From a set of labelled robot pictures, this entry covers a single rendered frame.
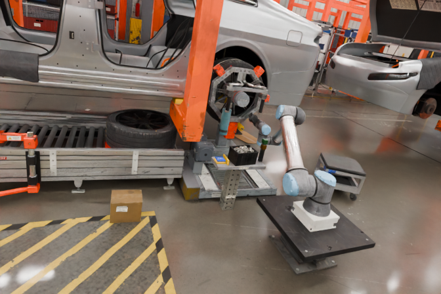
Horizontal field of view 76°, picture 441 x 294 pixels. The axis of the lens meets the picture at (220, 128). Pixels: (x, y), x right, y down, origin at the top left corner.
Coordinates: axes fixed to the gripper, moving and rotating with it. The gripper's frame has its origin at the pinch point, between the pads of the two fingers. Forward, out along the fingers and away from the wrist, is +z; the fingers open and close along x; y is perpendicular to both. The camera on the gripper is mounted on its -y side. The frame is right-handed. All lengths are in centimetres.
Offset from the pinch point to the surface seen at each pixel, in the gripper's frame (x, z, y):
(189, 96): -37, -43, -76
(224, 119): -24.6, -18.3, -25.4
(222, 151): -46.3, -0.8, 12.4
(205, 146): -54, -26, -21
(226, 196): -66, -70, 4
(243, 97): 2.1, -20.5, -32.5
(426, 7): 312, 72, 89
